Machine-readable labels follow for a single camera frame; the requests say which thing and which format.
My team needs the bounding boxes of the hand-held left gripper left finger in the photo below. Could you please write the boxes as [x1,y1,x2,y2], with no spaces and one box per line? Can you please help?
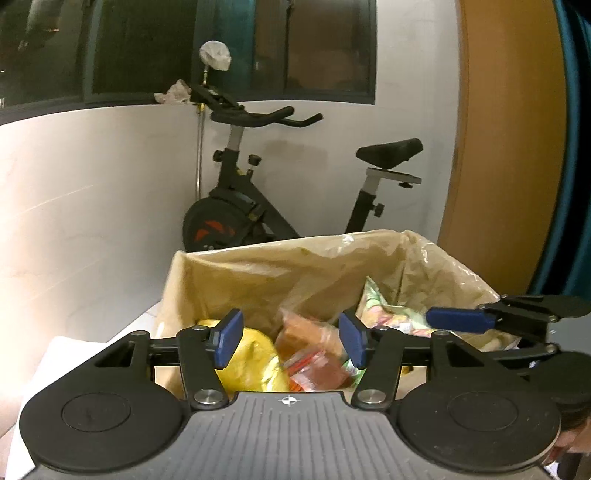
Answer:
[95,308,245,411]

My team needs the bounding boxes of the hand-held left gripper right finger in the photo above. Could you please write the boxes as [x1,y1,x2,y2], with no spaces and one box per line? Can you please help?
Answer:
[338,311,482,411]

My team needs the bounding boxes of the colourful floral snack packet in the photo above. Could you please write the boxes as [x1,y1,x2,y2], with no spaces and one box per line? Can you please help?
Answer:
[342,276,520,384]

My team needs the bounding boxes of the clear orange snack packet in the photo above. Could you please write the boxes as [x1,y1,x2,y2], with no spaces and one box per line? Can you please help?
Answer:
[274,309,358,393]

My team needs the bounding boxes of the white cloth on pole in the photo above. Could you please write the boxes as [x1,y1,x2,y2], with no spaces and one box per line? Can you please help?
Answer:
[198,40,232,71]

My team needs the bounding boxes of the wooden door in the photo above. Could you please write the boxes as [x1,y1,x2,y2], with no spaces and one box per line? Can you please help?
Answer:
[436,0,568,289]

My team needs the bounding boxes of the black exercise bike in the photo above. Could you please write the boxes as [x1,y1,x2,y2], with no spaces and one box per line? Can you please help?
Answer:
[181,83,424,254]

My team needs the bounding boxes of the person's right hand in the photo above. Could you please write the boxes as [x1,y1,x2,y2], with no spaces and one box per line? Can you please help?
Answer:
[551,422,591,464]

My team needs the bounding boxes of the dark glass window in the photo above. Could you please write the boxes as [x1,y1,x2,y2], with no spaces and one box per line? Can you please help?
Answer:
[0,0,377,126]

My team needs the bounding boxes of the yellow snack packet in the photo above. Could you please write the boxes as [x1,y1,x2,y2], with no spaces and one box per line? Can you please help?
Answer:
[196,318,291,393]

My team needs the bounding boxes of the crumpled white cloth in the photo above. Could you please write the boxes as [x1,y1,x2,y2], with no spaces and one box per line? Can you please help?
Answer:
[154,79,192,106]

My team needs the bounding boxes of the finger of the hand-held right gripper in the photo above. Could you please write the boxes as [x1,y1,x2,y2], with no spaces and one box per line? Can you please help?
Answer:
[426,294,591,336]
[480,342,561,371]

